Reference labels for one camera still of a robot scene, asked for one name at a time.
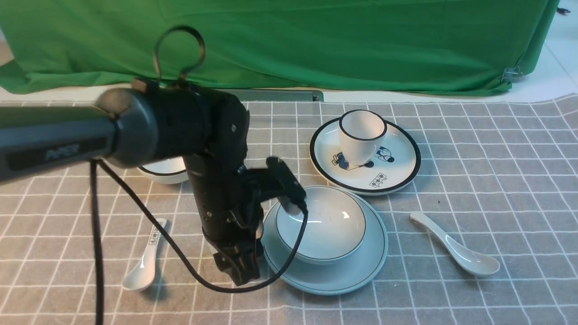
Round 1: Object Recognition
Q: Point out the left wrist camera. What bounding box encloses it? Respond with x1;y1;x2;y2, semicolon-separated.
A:
244;156;308;216

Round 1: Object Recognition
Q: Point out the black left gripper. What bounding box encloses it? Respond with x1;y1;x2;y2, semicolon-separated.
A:
205;226;263;286

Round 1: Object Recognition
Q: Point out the white cup with black rim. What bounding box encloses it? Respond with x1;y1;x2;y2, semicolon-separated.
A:
338;110;387;167

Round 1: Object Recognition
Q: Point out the metal binder clip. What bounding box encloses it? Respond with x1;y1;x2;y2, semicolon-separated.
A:
500;66;524;83

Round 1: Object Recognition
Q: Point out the green backdrop cloth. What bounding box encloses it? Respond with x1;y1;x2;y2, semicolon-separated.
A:
0;0;558;97

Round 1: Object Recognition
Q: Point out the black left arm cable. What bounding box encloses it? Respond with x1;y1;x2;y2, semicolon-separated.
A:
89;25;309;325

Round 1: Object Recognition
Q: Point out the white spoon with label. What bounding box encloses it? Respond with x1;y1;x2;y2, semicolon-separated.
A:
121;226;163;292

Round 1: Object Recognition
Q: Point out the white ceramic spoon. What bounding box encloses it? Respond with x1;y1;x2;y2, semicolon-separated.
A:
410;212;500;276

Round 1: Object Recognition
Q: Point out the white plate with black rim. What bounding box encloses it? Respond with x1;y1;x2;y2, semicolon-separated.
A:
309;119;421;196

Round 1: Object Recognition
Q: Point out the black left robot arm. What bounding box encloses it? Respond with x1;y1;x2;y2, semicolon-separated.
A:
1;78;280;286

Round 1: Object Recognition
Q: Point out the pale blue bowl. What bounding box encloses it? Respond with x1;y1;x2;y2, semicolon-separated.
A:
295;186;367;265

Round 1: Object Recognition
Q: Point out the white bowl with black rim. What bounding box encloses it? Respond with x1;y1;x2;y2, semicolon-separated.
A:
137;157;189;185

